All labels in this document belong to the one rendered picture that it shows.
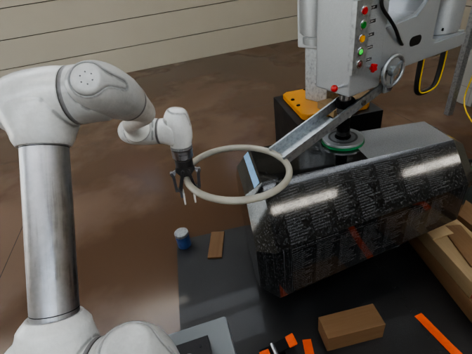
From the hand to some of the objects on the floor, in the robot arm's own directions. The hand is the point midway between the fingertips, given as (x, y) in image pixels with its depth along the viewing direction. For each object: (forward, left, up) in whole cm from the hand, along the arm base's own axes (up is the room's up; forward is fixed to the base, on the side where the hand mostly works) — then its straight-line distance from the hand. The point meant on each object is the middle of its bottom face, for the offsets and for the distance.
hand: (189, 196), depth 144 cm
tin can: (+57, +13, -82) cm, 101 cm away
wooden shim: (+48, -9, -83) cm, 96 cm away
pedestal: (+86, -112, -84) cm, 164 cm away
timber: (-40, -62, -83) cm, 111 cm away
